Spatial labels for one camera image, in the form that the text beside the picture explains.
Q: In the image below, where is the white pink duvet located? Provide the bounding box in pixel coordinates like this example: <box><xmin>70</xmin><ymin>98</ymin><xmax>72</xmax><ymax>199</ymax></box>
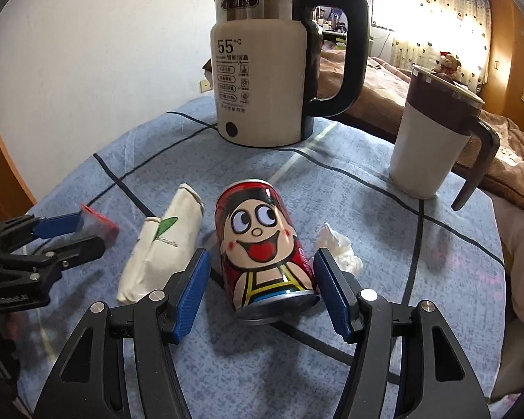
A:
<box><xmin>491</xmin><ymin>192</ymin><xmax>524</xmax><ymax>330</ymax></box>

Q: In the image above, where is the person's left forearm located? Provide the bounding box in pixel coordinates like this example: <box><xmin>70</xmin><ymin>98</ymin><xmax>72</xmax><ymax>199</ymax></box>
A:
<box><xmin>0</xmin><ymin>353</ymin><xmax>32</xmax><ymax>419</ymax></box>

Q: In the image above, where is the bright window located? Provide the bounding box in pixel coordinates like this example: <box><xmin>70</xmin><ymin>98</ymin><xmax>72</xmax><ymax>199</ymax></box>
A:
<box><xmin>372</xmin><ymin>0</ymin><xmax>396</xmax><ymax>29</ymax></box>

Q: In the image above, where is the white brown lidded mug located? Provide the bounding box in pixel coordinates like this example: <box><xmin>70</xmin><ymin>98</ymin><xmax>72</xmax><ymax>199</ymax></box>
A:
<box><xmin>388</xmin><ymin>63</ymin><xmax>501</xmax><ymax>211</ymax></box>

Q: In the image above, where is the white steel electric kettle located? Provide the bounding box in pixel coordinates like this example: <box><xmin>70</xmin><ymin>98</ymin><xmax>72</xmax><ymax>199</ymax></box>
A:
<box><xmin>210</xmin><ymin>0</ymin><xmax>371</xmax><ymax>148</ymax></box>

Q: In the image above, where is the wooden door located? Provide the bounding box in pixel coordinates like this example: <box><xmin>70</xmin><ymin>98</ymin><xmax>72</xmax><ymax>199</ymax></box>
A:
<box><xmin>0</xmin><ymin>94</ymin><xmax>38</xmax><ymax>225</ymax></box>

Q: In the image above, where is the brown bed blanket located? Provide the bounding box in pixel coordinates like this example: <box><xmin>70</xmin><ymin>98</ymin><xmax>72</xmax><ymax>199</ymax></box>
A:
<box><xmin>319</xmin><ymin>48</ymin><xmax>524</xmax><ymax>224</ymax></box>

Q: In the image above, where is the heart print curtain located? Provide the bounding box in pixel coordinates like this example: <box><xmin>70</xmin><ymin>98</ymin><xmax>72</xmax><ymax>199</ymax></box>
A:
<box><xmin>391</xmin><ymin>0</ymin><xmax>492</xmax><ymax>83</ymax></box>

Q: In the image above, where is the red plastic wrapper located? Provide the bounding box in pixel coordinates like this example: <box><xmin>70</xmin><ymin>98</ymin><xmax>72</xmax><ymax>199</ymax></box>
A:
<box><xmin>79</xmin><ymin>203</ymin><xmax>119</xmax><ymax>245</ymax></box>

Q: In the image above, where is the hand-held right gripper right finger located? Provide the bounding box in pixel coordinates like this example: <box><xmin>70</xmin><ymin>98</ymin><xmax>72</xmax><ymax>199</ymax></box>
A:
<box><xmin>313</xmin><ymin>248</ymin><xmax>492</xmax><ymax>419</ymax></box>

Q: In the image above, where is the small crumpled white tissue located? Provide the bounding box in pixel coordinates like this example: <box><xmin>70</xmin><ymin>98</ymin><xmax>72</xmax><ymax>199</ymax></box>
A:
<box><xmin>316</xmin><ymin>222</ymin><xmax>364</xmax><ymax>277</ymax></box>

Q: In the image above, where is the red cartoon drink can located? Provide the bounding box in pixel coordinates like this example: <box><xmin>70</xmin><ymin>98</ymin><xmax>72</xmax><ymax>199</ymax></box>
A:
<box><xmin>214</xmin><ymin>179</ymin><xmax>323</xmax><ymax>326</ymax></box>

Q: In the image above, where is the white tissue packet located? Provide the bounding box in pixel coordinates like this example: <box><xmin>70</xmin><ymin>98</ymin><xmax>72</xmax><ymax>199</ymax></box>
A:
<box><xmin>116</xmin><ymin>183</ymin><xmax>205</xmax><ymax>306</ymax></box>

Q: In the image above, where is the blue checked tablecloth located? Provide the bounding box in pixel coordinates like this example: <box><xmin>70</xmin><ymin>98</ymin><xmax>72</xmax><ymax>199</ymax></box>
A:
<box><xmin>15</xmin><ymin>96</ymin><xmax>507</xmax><ymax>419</ymax></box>

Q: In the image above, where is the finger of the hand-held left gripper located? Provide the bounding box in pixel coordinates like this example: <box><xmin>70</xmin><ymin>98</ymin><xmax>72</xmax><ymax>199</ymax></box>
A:
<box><xmin>0</xmin><ymin>212</ymin><xmax>86</xmax><ymax>254</ymax></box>
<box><xmin>0</xmin><ymin>235</ymin><xmax>107</xmax><ymax>281</ymax></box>

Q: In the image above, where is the brown teddy bear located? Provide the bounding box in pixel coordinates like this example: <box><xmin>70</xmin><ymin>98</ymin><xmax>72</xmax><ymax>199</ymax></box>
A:
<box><xmin>434</xmin><ymin>51</ymin><xmax>462</xmax><ymax>80</ymax></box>

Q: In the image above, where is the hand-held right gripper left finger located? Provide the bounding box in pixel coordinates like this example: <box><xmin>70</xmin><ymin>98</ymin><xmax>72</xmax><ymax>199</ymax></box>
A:
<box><xmin>32</xmin><ymin>248</ymin><xmax>212</xmax><ymax>419</ymax></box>

